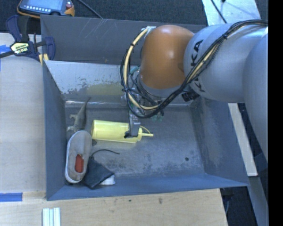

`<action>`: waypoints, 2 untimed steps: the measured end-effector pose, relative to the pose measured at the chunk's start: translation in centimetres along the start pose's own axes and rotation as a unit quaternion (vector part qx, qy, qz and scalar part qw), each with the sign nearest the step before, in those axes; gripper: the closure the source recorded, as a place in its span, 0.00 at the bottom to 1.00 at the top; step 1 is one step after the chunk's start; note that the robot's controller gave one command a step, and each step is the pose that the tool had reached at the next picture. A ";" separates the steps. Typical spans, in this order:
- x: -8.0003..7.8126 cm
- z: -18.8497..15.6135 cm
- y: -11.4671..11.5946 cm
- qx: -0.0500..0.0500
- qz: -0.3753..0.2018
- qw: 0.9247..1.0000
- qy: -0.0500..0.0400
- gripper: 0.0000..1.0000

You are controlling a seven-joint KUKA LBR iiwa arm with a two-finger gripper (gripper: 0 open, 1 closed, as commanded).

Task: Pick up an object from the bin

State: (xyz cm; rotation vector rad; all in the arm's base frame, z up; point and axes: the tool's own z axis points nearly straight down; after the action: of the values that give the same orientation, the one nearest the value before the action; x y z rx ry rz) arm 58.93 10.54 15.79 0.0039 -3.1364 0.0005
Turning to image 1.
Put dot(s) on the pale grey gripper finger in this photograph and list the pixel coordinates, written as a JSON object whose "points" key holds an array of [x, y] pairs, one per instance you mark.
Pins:
{"points": [[135, 130]]}

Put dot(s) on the yellow squeeze bottle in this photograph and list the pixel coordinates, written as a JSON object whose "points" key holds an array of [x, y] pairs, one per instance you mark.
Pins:
{"points": [[108, 131]]}

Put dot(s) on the grey metal bin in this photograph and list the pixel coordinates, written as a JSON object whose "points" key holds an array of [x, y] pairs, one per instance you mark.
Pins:
{"points": [[169, 154]]}

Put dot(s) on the grey-green toy lizard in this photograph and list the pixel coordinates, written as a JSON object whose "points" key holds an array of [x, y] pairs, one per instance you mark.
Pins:
{"points": [[79, 120]]}

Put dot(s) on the small white round object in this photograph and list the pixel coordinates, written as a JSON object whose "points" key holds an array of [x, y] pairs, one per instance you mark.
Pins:
{"points": [[109, 180]]}

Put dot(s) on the black cloth pouch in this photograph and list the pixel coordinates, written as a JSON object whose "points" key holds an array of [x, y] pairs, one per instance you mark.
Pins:
{"points": [[96, 173]]}

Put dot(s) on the grey shoe with red patch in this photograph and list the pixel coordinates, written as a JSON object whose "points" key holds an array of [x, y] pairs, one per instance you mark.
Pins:
{"points": [[76, 149]]}

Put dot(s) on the black cylinder on white bracket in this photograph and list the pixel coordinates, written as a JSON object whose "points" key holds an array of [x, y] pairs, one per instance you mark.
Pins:
{"points": [[189, 96]]}

